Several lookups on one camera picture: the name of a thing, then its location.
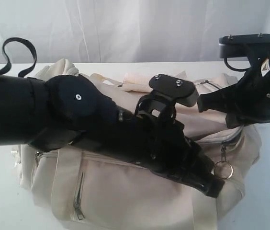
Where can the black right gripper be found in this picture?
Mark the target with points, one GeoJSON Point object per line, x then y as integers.
{"type": "Point", "coordinates": [246, 103]}

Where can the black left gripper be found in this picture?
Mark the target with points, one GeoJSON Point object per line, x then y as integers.
{"type": "Point", "coordinates": [159, 144]}

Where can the beige duffel bag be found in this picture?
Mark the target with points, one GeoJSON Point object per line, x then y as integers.
{"type": "Point", "coordinates": [87, 191]}

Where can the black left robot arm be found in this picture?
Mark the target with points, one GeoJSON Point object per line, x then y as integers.
{"type": "Point", "coordinates": [70, 110]}

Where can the white backdrop curtain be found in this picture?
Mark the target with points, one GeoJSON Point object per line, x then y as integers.
{"type": "Point", "coordinates": [99, 31]}

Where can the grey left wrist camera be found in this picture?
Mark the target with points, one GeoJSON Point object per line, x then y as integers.
{"type": "Point", "coordinates": [166, 92]}

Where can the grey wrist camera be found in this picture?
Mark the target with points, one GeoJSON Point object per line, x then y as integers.
{"type": "Point", "coordinates": [251, 46]}
{"type": "Point", "coordinates": [166, 92]}

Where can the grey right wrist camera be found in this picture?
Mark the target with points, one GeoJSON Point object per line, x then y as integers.
{"type": "Point", "coordinates": [251, 46]}

